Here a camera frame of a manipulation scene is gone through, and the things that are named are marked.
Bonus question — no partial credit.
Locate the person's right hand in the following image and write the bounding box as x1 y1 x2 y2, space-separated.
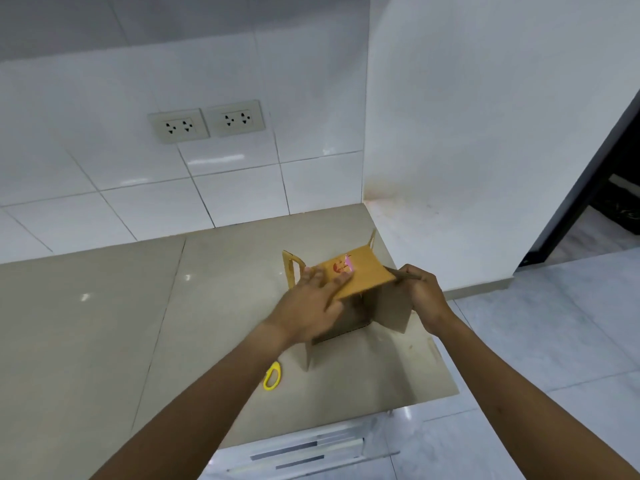
386 264 455 338

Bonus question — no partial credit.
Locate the person's left hand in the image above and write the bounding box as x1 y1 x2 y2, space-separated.
264 267 354 345

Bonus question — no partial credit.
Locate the brown cardboard box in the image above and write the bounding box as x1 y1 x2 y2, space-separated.
281 230 415 372

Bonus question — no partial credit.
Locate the person's right forearm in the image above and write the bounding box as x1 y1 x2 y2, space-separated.
434 315 640 480

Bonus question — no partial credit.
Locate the person's left forearm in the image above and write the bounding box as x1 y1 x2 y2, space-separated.
91 322 292 480

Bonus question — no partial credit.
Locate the white drawer cabinet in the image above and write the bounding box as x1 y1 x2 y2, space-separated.
200 407 401 480

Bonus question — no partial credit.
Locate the beige double wall socket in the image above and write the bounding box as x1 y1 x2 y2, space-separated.
206 100 266 138
148 109 210 144

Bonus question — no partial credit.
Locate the black door frame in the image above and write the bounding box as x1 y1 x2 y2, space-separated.
518 90 640 268

